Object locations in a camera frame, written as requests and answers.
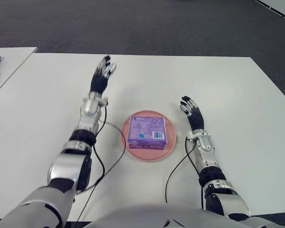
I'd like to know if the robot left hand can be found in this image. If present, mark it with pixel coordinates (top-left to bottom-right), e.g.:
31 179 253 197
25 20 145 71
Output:
89 55 117 95

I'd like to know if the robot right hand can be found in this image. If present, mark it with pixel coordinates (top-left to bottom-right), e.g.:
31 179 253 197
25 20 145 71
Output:
179 95 205 131

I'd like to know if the purple tissue paper pack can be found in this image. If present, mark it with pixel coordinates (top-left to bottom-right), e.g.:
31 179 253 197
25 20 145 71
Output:
127 115 168 151

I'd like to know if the pink round plate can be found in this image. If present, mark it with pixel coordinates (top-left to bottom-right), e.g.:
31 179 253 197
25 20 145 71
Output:
120 109 178 163

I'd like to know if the white side table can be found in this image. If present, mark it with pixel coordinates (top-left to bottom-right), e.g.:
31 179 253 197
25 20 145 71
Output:
0 47 38 100

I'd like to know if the silver robot torso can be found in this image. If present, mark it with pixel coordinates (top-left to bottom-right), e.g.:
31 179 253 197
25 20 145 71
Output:
82 203 285 228

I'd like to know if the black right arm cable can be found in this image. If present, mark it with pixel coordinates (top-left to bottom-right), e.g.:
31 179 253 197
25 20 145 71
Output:
165 137 204 209

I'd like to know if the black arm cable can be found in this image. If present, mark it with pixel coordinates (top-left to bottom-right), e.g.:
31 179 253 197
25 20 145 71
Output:
165 137 204 209
74 106 127 223

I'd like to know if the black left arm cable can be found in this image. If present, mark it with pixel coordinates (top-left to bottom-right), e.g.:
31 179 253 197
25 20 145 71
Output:
74 106 127 223

